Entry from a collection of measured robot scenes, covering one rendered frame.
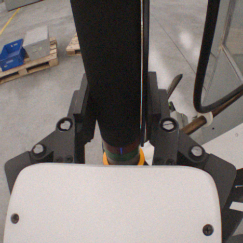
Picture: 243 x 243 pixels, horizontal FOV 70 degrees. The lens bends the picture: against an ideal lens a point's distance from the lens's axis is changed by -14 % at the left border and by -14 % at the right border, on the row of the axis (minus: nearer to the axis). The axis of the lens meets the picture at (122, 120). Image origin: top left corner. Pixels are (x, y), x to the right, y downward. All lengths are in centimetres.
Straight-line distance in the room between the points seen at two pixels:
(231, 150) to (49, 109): 223
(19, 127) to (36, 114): 29
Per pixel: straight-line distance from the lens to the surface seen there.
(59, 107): 253
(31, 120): 256
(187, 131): 27
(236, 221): 37
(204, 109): 26
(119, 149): 16
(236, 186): 43
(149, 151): 24
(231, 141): 68
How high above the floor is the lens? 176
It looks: 52 degrees down
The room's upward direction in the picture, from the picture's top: 5 degrees counter-clockwise
